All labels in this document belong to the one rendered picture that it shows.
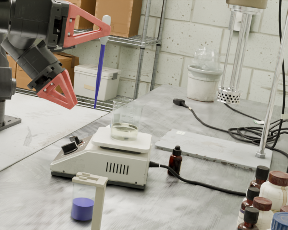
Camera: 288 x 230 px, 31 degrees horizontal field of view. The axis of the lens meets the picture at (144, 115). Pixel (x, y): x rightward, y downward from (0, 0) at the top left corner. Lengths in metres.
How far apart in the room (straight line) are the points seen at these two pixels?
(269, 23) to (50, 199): 2.59
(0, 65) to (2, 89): 0.06
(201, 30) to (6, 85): 2.28
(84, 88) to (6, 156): 2.23
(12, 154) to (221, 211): 0.48
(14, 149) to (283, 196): 0.61
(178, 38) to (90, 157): 2.48
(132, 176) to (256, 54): 2.43
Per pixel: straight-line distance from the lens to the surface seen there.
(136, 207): 1.00
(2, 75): 1.32
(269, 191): 0.97
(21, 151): 1.23
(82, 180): 0.75
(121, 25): 3.21
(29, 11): 0.80
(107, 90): 3.34
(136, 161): 1.06
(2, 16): 0.80
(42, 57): 1.13
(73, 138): 1.15
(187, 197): 1.08
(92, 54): 3.67
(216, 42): 3.44
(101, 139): 1.08
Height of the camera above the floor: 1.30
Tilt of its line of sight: 14 degrees down
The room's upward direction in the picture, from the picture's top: 8 degrees clockwise
